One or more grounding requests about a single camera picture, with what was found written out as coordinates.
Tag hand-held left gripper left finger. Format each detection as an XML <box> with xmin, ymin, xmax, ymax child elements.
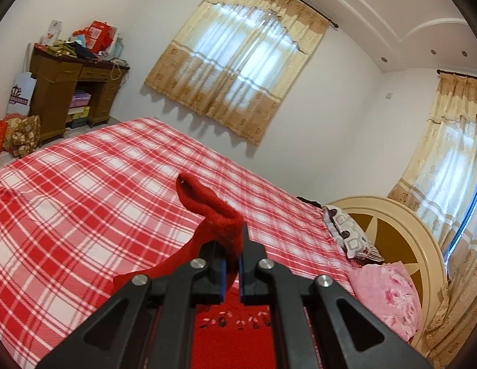
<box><xmin>36</xmin><ymin>239</ymin><xmax>227</xmax><ymax>369</ymax></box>

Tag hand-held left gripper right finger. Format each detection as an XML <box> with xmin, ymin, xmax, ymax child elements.
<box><xmin>239</xmin><ymin>224</ymin><xmax>435</xmax><ymax>369</ymax></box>

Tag red fleece garment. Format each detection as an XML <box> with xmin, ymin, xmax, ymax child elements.
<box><xmin>113</xmin><ymin>172</ymin><xmax>276</xmax><ymax>369</ymax></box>

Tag pile of clothes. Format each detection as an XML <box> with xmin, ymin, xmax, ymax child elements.
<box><xmin>46</xmin><ymin>39</ymin><xmax>90</xmax><ymax>61</ymax></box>

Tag brown and white patterned pillow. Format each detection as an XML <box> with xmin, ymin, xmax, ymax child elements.
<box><xmin>323</xmin><ymin>204</ymin><xmax>385</xmax><ymax>264</ymax></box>

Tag pink floral pillow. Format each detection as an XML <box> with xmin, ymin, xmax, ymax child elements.
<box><xmin>348</xmin><ymin>260</ymin><xmax>423</xmax><ymax>343</ymax></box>

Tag bed with red plaid sheet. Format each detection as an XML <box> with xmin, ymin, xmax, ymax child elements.
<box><xmin>0</xmin><ymin>117</ymin><xmax>363</xmax><ymax>356</ymax></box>

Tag cream and brown headboard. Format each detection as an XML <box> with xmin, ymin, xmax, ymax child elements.
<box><xmin>326</xmin><ymin>196</ymin><xmax>450</xmax><ymax>359</ymax></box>

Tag beige patterned window curtain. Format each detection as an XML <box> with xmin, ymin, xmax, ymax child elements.
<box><xmin>144</xmin><ymin>0</ymin><xmax>331</xmax><ymax>147</ymax></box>
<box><xmin>388</xmin><ymin>72</ymin><xmax>477</xmax><ymax>362</ymax></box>

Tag stack of boxes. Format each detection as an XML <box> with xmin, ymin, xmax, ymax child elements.
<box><xmin>66</xmin><ymin>90</ymin><xmax>92</xmax><ymax>130</ymax></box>

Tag floral cushions on floor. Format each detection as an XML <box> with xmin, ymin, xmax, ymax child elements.
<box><xmin>3</xmin><ymin>115</ymin><xmax>41</xmax><ymax>158</ymax></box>

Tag brown wooden desk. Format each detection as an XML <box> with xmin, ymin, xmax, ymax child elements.
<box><xmin>30</xmin><ymin>43</ymin><xmax>130</xmax><ymax>147</ymax></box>

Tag white paper bag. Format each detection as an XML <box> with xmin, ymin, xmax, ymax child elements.
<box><xmin>7</xmin><ymin>72</ymin><xmax>37</xmax><ymax>117</ymax></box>

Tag white box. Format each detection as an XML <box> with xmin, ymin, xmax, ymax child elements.
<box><xmin>42</xmin><ymin>20</ymin><xmax>64</xmax><ymax>45</ymax></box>

